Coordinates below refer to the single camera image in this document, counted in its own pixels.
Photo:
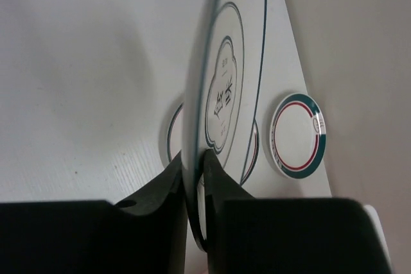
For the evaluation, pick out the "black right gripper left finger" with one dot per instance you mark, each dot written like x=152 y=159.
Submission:
x=143 y=233

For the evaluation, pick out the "white plate flower outline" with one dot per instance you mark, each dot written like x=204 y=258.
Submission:
x=221 y=97

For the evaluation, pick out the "green red rimmed plate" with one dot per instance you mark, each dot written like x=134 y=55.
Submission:
x=297 y=136

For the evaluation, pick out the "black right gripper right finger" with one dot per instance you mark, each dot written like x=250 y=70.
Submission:
x=285 y=235

